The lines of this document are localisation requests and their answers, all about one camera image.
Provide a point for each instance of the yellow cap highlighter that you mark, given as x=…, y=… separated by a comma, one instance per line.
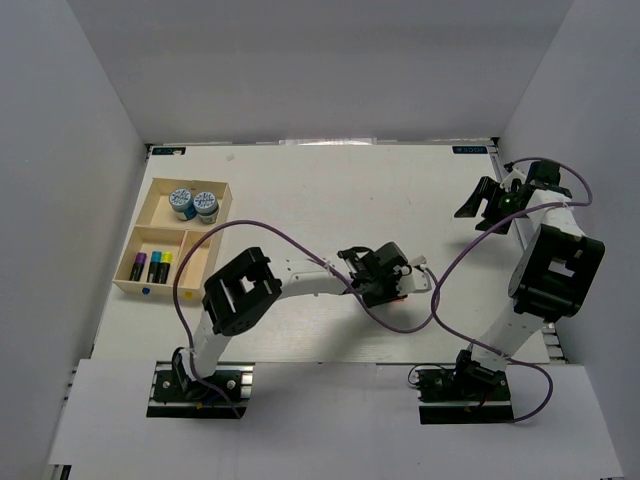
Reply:
x=164, y=267

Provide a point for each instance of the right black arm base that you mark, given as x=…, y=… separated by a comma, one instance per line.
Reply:
x=446, y=399

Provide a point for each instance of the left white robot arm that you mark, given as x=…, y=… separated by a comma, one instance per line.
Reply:
x=238, y=295

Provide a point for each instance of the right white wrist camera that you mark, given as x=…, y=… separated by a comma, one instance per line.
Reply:
x=514, y=178

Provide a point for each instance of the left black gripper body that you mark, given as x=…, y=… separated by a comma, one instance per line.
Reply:
x=389, y=282

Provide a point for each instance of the blue cap highlighter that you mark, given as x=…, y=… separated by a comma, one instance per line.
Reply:
x=154, y=265

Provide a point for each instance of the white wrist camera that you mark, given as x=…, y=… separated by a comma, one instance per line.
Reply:
x=415, y=279
x=514, y=178

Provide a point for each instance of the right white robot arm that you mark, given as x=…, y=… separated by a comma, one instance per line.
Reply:
x=552, y=278

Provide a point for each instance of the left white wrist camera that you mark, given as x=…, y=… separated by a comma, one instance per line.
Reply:
x=415, y=279

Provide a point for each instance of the purple cap highlighter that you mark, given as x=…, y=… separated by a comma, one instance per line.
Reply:
x=138, y=266

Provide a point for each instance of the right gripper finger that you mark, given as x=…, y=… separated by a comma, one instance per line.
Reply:
x=484, y=190
x=496, y=221

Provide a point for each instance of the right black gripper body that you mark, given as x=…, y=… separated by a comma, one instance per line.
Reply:
x=503, y=203

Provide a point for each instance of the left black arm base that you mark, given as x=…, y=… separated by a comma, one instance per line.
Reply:
x=168, y=400

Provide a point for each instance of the blue slime jar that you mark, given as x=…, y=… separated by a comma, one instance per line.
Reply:
x=182, y=203
x=206, y=206

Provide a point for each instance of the wooden compartment tray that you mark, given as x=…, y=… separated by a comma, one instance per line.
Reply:
x=157, y=228

